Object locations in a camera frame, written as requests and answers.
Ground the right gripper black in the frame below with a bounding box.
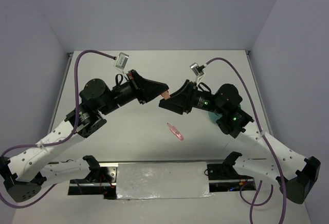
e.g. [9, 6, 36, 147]
[158, 79, 225, 115]

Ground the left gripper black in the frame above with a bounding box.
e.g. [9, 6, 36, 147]
[99, 69, 169, 116]

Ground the orange highlighter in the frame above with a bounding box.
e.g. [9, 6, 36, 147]
[161, 91, 171, 100]

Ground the pink highlighter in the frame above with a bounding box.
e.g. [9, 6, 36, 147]
[167, 123, 184, 141]

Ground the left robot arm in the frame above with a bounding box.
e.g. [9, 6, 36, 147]
[1, 70, 169, 203]

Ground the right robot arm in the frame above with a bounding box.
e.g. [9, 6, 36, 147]
[159, 80, 321, 204]

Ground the teal round pen holder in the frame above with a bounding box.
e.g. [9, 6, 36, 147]
[207, 103, 242, 124]

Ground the silver foil sheet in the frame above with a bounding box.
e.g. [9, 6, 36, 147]
[116, 162, 211, 200]

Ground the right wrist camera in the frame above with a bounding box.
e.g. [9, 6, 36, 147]
[190, 63, 206, 85]

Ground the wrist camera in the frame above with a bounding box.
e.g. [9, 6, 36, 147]
[114, 52, 129, 74]
[190, 63, 206, 85]

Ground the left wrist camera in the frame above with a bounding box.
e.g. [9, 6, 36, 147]
[114, 52, 129, 74]

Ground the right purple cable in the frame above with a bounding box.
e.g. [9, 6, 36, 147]
[204, 58, 288, 224]

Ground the purple cable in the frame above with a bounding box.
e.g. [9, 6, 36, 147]
[0, 50, 116, 209]
[204, 58, 288, 224]

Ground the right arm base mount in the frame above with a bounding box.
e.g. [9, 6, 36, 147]
[204, 163, 255, 193]

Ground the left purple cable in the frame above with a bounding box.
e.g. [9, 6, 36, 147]
[0, 50, 116, 209]

